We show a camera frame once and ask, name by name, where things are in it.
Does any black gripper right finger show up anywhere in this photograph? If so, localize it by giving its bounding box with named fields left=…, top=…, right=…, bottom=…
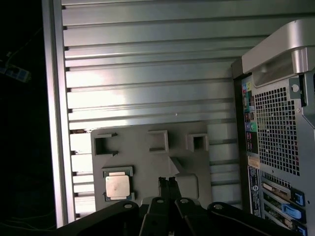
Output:
left=169, top=176, right=298, bottom=236

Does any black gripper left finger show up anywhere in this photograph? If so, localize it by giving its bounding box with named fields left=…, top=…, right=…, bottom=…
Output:
left=56, top=176, right=170, bottom=236

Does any silver CPU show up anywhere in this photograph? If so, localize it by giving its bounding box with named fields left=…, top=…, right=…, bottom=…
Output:
left=103, top=168, right=135, bottom=201

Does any grey parts rack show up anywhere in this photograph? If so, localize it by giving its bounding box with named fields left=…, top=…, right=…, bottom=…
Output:
left=91, top=121, right=212, bottom=214

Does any open grey PC case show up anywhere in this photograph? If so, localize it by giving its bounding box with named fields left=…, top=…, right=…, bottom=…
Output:
left=231, top=19, right=315, bottom=236

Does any white power strip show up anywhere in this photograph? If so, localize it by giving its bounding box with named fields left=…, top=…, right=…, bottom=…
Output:
left=0, top=58, right=32, bottom=84

